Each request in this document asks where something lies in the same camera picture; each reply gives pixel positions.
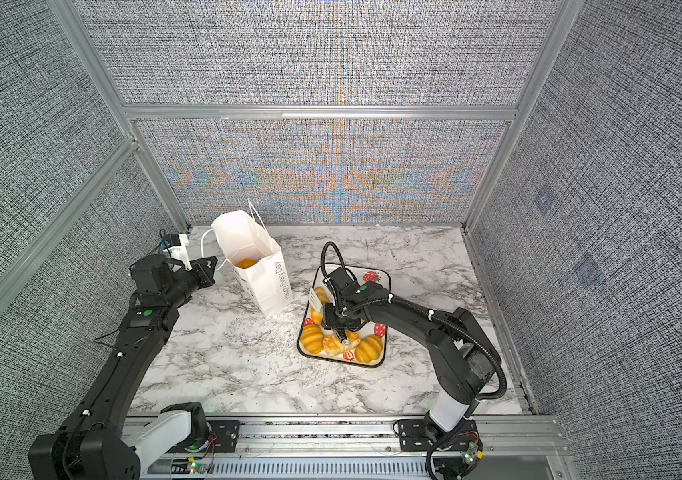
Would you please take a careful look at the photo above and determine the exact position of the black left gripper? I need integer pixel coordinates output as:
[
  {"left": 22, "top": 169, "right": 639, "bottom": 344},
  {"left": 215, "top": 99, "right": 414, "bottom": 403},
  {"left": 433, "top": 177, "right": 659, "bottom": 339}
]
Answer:
[{"left": 166, "top": 255, "right": 218, "bottom": 309}]

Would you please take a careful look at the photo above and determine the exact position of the striped fake croissant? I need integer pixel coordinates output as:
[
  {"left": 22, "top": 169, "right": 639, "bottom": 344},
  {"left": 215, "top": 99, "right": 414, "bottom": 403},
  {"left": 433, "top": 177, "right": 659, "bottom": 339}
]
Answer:
[{"left": 309, "top": 286, "right": 329, "bottom": 325}]

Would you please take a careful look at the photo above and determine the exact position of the sugared fake pastry bottom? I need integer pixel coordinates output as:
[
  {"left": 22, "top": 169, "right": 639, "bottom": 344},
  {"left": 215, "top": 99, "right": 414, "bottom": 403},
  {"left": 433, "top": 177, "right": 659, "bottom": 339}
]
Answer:
[{"left": 323, "top": 331, "right": 361, "bottom": 356}]

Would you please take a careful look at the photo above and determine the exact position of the white printed paper bag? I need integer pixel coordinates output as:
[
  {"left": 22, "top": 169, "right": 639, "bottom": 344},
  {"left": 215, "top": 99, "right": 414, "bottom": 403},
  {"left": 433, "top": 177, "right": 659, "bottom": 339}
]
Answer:
[{"left": 204, "top": 200, "right": 293, "bottom": 318}]

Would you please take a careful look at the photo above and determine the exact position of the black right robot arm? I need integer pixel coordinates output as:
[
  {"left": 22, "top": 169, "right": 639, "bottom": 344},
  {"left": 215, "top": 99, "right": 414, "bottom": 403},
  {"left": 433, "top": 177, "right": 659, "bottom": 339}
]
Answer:
[{"left": 320, "top": 266, "right": 507, "bottom": 433}]

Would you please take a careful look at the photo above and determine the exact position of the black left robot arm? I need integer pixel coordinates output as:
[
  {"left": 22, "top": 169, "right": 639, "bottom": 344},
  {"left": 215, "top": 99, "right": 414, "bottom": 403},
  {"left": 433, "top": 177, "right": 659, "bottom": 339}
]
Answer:
[{"left": 28, "top": 254, "right": 218, "bottom": 479}]

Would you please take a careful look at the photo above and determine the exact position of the white strawberry tray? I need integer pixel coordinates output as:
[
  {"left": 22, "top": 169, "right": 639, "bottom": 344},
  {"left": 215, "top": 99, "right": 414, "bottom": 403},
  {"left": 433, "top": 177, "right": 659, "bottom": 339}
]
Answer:
[{"left": 296, "top": 262, "right": 392, "bottom": 369}]

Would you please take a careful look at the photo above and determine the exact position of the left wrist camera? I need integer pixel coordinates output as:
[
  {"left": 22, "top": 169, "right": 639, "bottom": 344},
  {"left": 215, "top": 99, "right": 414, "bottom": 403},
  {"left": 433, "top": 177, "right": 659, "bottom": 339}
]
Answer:
[{"left": 158, "top": 230, "right": 192, "bottom": 271}]

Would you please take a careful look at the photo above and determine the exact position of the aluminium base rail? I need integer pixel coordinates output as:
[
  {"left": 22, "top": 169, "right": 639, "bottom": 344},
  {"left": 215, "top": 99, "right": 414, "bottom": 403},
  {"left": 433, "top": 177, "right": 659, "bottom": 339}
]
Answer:
[{"left": 143, "top": 413, "right": 580, "bottom": 479}]

